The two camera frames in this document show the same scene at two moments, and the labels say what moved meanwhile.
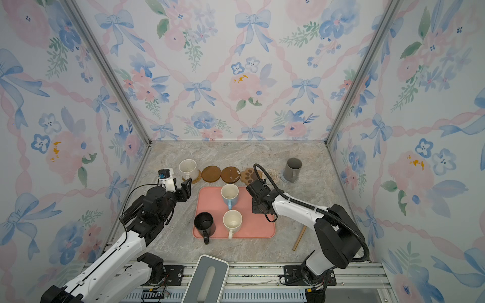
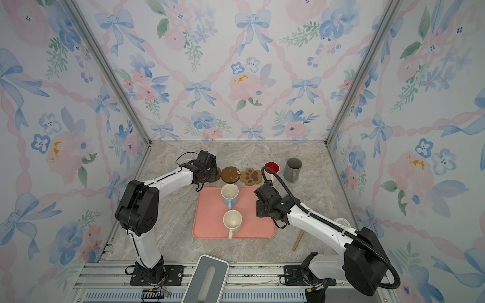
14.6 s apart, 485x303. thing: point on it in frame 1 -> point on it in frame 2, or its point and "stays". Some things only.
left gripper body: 172,202 -> 211,175
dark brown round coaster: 230,174 stays
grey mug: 292,170 stays
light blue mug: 230,192 stays
